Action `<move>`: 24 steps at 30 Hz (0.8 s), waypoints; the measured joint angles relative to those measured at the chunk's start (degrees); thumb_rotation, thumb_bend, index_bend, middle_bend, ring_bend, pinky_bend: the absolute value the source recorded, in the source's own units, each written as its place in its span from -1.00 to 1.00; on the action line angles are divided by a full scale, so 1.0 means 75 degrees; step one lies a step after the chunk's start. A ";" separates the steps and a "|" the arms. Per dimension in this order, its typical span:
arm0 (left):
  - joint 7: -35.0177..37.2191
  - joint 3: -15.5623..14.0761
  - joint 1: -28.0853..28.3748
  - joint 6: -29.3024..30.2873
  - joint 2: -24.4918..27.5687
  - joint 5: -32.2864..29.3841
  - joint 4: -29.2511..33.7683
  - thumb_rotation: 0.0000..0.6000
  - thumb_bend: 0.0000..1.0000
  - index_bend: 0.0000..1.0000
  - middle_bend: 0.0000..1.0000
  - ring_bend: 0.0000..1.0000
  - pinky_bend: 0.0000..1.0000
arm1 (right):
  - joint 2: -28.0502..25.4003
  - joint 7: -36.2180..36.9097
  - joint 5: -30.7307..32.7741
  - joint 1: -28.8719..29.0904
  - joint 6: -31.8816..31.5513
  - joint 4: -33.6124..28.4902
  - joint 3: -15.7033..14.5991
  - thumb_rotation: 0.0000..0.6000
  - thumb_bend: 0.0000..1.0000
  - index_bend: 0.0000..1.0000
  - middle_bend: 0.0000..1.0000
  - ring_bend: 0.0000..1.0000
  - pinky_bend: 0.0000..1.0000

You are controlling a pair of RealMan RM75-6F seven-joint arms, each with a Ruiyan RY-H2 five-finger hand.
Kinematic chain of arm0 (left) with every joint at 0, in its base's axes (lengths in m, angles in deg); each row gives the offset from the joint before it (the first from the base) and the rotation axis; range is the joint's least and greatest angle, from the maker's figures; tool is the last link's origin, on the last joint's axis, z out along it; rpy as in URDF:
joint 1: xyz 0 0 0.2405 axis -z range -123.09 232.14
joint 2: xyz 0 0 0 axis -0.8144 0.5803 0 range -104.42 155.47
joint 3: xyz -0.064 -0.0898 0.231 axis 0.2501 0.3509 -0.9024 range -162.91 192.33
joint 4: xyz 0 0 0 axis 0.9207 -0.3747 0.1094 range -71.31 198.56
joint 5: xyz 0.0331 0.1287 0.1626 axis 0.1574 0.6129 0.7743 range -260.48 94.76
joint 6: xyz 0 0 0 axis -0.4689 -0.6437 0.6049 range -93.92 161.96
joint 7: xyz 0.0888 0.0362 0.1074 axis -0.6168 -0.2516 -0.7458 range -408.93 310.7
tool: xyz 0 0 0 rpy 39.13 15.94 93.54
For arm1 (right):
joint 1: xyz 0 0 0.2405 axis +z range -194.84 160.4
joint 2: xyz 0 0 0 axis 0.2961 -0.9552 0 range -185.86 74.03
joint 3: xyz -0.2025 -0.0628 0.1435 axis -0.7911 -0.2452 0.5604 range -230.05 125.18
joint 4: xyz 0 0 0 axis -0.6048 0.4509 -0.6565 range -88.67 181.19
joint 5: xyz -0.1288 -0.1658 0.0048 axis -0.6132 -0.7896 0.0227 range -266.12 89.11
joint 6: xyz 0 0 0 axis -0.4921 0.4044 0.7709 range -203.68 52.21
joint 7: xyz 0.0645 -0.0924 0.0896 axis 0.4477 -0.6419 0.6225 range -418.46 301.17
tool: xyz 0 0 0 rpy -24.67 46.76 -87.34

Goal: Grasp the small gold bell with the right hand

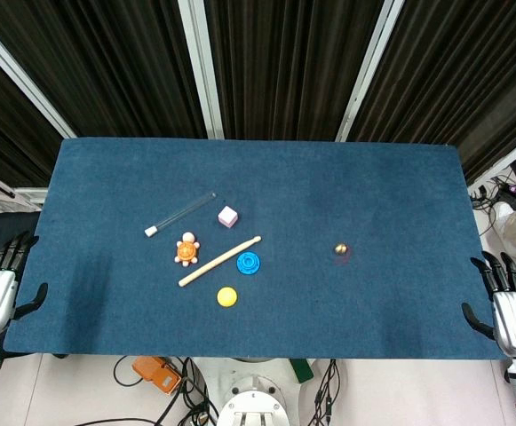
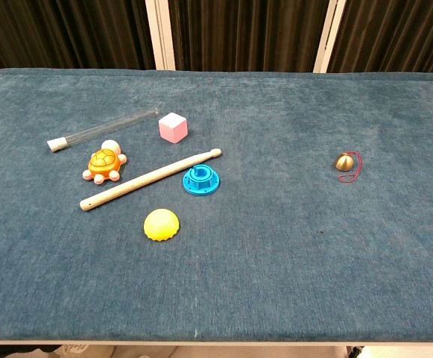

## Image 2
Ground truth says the blue fabric table cover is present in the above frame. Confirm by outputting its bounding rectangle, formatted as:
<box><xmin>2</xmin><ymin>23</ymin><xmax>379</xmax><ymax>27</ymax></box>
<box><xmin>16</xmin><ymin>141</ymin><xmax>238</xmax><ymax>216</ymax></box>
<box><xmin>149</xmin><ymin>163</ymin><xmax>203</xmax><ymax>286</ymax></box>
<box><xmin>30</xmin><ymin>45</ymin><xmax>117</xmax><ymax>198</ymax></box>
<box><xmin>0</xmin><ymin>68</ymin><xmax>433</xmax><ymax>343</ymax></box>

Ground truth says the white vertical frame post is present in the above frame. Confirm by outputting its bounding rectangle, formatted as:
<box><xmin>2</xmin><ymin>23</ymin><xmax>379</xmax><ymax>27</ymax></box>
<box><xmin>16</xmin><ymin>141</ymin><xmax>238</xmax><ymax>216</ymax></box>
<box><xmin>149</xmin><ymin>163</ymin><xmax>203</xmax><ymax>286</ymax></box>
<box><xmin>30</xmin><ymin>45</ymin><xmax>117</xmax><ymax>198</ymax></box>
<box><xmin>144</xmin><ymin>0</ymin><xmax>177</xmax><ymax>71</ymax></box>
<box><xmin>312</xmin><ymin>0</ymin><xmax>348</xmax><ymax>74</ymax></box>

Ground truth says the wooden drumstick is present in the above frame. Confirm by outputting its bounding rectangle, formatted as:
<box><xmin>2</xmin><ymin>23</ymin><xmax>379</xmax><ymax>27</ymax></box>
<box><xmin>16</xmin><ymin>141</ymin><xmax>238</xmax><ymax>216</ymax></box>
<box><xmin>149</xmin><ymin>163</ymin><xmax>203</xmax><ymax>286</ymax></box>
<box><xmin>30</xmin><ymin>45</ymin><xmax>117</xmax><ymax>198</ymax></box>
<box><xmin>79</xmin><ymin>148</ymin><xmax>223</xmax><ymax>213</ymax></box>

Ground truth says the blue plastic flange ring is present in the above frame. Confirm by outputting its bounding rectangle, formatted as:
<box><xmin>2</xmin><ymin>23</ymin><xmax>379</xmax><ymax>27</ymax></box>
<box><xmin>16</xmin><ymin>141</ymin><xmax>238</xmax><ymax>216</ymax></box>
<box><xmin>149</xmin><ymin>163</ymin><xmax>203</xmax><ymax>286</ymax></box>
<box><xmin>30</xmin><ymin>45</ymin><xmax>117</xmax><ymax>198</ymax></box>
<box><xmin>182</xmin><ymin>163</ymin><xmax>221</xmax><ymax>196</ymax></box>

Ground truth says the clear test tube white cap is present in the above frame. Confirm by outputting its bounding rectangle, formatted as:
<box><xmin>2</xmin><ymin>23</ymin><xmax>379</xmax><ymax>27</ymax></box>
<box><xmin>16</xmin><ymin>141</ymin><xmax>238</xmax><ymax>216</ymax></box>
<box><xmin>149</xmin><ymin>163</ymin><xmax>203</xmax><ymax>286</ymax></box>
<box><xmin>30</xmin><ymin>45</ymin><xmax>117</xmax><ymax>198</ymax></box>
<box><xmin>46</xmin><ymin>107</ymin><xmax>160</xmax><ymax>153</ymax></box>

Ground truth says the small golden bell red cord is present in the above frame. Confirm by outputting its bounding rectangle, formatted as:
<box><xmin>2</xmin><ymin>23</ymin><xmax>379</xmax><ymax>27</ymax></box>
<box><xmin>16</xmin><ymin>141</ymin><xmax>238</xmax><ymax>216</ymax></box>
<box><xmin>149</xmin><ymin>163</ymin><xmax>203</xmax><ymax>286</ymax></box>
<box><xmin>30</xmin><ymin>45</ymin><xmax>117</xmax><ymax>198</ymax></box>
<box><xmin>335</xmin><ymin>151</ymin><xmax>364</xmax><ymax>183</ymax></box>

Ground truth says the yellow dome cap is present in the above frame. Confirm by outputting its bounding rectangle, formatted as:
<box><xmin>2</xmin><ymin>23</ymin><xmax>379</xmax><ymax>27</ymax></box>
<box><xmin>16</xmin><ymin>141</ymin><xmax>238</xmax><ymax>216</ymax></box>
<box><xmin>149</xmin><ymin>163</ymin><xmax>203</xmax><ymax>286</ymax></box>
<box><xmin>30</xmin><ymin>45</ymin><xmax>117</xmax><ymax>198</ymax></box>
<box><xmin>143</xmin><ymin>208</ymin><xmax>182</xmax><ymax>243</ymax></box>

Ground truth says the orange toy turtle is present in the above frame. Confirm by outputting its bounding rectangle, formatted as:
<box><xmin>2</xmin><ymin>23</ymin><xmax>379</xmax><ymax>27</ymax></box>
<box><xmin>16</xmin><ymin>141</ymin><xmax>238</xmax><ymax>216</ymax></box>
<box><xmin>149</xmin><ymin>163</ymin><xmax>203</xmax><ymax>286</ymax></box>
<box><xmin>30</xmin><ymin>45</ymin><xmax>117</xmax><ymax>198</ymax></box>
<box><xmin>81</xmin><ymin>139</ymin><xmax>128</xmax><ymax>185</ymax></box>

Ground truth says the pink cube block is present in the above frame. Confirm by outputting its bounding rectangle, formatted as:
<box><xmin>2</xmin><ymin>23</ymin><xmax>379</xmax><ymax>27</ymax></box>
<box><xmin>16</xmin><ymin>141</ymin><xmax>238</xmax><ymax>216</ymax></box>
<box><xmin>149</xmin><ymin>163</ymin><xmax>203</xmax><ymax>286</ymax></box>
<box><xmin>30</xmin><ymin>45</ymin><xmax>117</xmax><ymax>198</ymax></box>
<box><xmin>158</xmin><ymin>112</ymin><xmax>189</xmax><ymax>144</ymax></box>

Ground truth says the dark pleated curtain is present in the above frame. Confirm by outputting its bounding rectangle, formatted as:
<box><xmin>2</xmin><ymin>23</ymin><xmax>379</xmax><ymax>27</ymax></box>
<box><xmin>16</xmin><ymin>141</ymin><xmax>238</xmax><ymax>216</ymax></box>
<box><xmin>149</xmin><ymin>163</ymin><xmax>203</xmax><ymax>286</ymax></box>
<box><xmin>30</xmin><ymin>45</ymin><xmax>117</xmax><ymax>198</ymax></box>
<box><xmin>0</xmin><ymin>0</ymin><xmax>433</xmax><ymax>78</ymax></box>

